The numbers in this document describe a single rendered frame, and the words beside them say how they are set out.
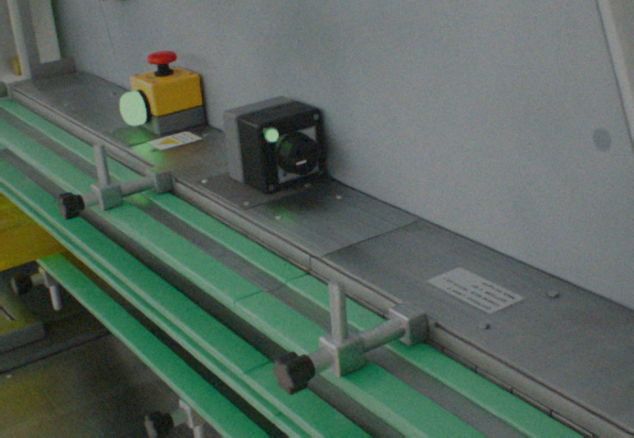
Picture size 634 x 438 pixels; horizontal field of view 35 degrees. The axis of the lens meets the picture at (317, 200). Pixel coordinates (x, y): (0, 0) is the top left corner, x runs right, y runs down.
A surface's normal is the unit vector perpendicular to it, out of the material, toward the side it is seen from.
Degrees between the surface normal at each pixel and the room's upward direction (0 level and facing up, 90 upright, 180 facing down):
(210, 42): 0
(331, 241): 90
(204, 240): 90
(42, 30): 90
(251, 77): 0
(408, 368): 90
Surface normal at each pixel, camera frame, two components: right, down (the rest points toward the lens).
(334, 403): -0.08, -0.92
